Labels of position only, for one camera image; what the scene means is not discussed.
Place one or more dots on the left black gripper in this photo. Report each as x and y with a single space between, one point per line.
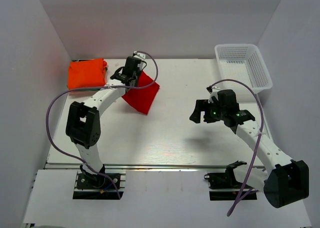
138 74

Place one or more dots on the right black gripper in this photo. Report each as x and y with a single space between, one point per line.
203 105

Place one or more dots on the red t shirt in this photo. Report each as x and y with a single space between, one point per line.
141 100

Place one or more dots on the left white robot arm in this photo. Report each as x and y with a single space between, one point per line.
83 122

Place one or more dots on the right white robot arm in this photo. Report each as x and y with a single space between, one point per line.
284 180

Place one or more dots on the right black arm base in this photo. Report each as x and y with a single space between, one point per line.
223 186

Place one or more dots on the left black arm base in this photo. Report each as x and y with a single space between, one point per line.
96 187

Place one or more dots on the orange folded t shirt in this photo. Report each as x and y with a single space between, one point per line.
88 73

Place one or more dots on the pink folded t shirt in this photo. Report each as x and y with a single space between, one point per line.
81 93

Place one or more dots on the white plastic mesh basket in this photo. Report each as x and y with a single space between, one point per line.
244 63

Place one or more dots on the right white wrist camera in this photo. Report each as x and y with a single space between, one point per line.
213 90

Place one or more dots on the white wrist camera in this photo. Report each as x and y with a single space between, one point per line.
213 90
139 55

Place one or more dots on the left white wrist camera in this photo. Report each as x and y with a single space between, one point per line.
139 55

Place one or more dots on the aluminium table edge rail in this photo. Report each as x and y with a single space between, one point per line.
134 166

